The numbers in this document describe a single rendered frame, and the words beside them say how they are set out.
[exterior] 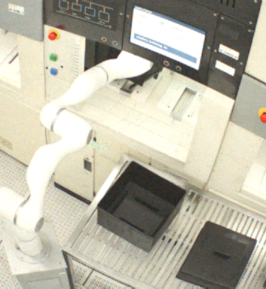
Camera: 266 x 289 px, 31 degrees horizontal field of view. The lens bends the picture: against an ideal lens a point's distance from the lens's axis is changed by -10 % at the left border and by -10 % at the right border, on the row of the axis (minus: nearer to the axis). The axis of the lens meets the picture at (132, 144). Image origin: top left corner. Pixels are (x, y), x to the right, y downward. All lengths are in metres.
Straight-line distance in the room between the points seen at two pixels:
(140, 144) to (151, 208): 0.30
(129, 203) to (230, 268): 0.60
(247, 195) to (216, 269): 0.44
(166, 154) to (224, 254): 0.59
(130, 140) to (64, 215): 0.92
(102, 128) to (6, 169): 1.09
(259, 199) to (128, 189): 0.63
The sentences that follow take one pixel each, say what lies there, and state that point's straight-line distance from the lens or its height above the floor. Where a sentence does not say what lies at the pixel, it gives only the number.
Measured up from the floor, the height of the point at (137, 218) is 0.77.
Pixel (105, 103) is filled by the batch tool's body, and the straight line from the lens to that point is 2.52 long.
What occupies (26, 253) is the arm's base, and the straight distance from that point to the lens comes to 2.20.
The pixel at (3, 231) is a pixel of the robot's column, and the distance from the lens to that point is 2.30.
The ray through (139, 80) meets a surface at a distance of 2.39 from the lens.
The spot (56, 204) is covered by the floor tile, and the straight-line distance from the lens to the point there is 3.20.
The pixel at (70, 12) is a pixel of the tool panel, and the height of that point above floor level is 1.53.
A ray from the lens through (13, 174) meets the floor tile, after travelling 3.34.
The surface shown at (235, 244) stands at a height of 0.86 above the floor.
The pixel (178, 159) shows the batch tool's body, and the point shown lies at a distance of 2.36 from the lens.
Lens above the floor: 2.83
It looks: 55 degrees down
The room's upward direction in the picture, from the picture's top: 7 degrees clockwise
